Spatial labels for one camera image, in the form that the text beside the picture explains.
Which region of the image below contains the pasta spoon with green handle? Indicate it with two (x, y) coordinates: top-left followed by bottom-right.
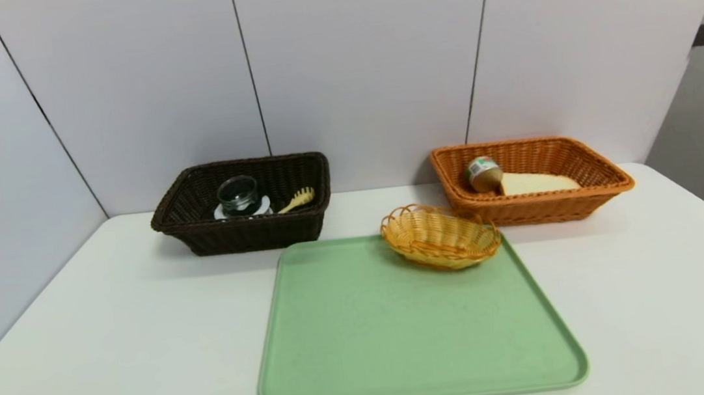
(275, 185), (319, 216)

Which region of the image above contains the white plastic spool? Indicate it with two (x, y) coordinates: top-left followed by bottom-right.
(212, 195), (275, 222)

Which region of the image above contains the glass cup with black handle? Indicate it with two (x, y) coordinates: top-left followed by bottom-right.
(215, 173), (264, 218)

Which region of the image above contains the tin can with gold lid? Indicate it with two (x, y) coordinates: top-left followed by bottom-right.
(463, 154), (506, 196)

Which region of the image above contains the slice of white bread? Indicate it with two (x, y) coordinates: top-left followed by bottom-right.
(496, 164), (583, 199)

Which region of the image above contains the small yellow wicker basket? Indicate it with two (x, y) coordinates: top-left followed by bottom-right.
(377, 195), (506, 279)

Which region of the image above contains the dark brown wicker basket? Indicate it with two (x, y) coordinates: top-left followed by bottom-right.
(145, 150), (338, 263)

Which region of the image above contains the orange wicker basket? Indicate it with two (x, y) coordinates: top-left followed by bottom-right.
(429, 126), (639, 236)

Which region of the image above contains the light green plastic tray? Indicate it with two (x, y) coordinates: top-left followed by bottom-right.
(242, 213), (592, 395)

